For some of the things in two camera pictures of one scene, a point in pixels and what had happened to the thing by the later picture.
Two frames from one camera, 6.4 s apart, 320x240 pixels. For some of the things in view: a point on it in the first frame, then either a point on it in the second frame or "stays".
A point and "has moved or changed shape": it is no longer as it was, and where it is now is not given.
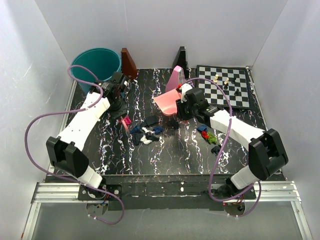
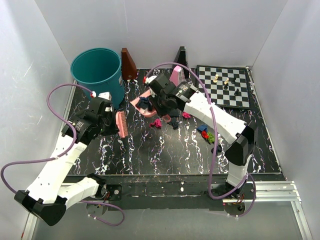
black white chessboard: (234, 81) stays
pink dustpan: (166, 102) has moved or changed shape
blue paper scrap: (158, 129) -> (145, 99)
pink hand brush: (124, 124) has moved or changed shape
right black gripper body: (186, 112) -> (159, 104)
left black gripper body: (117, 110) -> (108, 125)
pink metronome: (177, 77) stays
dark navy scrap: (150, 137) -> (145, 104)
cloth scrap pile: (127, 120) -> (158, 123)
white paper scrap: (144, 140) -> (145, 111)
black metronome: (181, 60) stays
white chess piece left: (215, 80) stays
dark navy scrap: (216, 149) stays
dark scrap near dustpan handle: (174, 124) stays
